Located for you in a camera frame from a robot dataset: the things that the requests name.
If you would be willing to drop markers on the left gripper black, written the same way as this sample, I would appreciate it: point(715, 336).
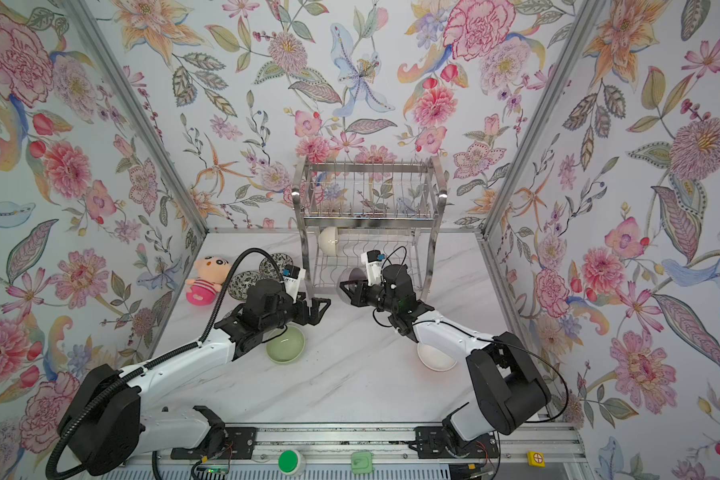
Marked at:
point(315, 316)

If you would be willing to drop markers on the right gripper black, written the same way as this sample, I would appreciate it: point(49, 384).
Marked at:
point(360, 297)

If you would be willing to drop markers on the green bowl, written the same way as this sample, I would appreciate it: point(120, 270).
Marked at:
point(287, 347)

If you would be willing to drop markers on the cream bowl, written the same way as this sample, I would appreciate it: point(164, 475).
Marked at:
point(328, 241)

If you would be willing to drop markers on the purple bowl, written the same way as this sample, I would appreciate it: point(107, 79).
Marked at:
point(348, 278)

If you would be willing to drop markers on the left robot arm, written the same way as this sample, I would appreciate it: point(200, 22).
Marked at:
point(107, 421)

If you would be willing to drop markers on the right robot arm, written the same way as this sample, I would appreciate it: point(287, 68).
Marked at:
point(508, 388)

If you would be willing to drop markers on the stainless steel dish rack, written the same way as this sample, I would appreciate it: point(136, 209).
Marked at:
point(397, 208)

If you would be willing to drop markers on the patterned bowl far back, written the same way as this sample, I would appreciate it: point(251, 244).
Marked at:
point(272, 271)

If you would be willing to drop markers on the patterned bowl near doll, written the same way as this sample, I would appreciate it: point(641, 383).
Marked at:
point(241, 282)

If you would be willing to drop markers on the orange white bowl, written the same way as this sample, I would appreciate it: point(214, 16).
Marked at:
point(435, 359)

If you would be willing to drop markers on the pink plush doll toy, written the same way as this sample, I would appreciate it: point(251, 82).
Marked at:
point(204, 289)

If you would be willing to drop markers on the green round button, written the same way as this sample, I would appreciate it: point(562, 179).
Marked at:
point(291, 463)

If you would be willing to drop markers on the light green square button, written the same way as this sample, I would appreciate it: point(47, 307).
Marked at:
point(362, 462)

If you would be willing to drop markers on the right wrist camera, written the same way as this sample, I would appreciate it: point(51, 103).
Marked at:
point(373, 261)

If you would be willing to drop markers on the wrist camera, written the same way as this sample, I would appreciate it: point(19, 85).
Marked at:
point(373, 261)
point(292, 279)

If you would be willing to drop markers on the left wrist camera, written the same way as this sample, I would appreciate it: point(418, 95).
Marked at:
point(292, 279)

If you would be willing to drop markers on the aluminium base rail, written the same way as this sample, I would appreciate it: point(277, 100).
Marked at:
point(400, 451)

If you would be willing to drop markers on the aluminium right corner post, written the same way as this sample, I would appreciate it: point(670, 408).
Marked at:
point(582, 27)

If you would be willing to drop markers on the aluminium corner post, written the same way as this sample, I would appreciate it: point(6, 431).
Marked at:
point(582, 27)
point(81, 18)

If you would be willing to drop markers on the aluminium left corner post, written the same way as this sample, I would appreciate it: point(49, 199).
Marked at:
point(81, 18)

